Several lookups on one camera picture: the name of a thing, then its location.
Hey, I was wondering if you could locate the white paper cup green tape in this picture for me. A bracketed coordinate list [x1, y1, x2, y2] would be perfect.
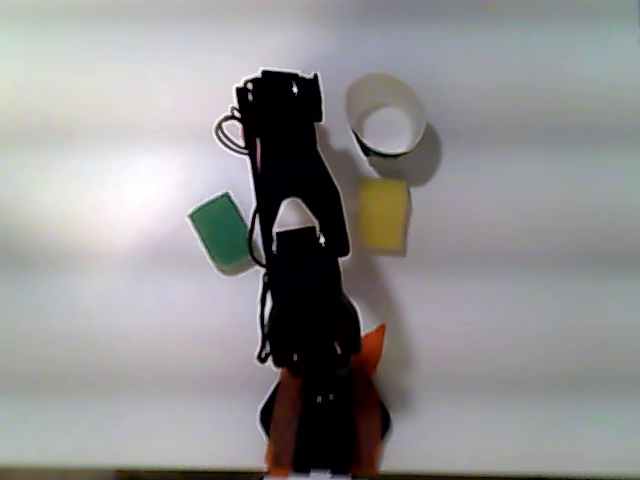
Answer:
[344, 72, 429, 160]

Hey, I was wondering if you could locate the yellow sponge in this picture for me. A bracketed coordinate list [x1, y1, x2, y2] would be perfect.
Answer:
[356, 177, 412, 259]

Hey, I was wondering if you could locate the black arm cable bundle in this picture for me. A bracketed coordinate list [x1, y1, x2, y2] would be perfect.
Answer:
[213, 102, 274, 369]

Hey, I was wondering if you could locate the green white scrub sponge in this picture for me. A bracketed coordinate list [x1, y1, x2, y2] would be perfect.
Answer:
[186, 190, 264, 278]

